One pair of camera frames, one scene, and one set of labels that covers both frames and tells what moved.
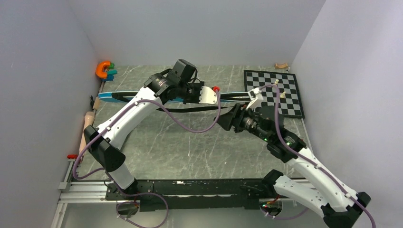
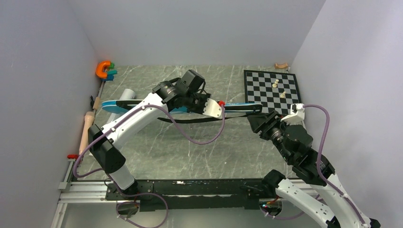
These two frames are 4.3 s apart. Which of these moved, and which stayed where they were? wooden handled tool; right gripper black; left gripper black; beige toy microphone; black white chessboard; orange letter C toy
Moved: right gripper black; left gripper black
Stayed: black white chessboard; wooden handled tool; beige toy microphone; orange letter C toy
